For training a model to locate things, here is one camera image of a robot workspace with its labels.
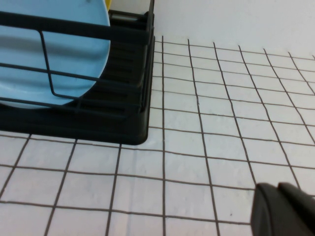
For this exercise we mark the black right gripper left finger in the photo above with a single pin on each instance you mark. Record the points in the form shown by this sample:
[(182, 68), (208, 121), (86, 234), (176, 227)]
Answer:
[(268, 216)]

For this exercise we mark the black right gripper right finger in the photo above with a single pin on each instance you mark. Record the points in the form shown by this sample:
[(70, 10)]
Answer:
[(300, 204)]

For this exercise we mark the light blue plate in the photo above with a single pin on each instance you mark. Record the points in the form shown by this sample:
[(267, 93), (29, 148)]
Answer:
[(24, 59)]

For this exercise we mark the yellow plate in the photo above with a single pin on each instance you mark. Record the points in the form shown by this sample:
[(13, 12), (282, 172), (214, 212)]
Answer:
[(108, 4)]

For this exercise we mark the white grid-patterned tablecloth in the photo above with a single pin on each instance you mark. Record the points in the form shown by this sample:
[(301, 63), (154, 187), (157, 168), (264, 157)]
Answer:
[(197, 159)]

